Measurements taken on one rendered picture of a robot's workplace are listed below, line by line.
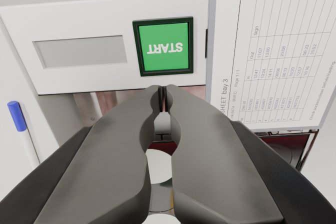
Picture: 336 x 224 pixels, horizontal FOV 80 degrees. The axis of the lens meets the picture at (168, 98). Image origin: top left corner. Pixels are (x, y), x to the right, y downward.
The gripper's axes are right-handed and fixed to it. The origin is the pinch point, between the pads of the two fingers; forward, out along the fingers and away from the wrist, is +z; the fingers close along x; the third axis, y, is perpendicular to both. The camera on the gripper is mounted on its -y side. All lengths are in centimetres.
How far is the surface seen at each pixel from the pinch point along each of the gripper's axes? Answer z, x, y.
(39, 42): 10.0, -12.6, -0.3
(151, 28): 9.2, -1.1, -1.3
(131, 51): 9.6, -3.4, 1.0
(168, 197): 15.7, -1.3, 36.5
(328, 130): 23.6, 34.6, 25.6
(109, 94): 17.6, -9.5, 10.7
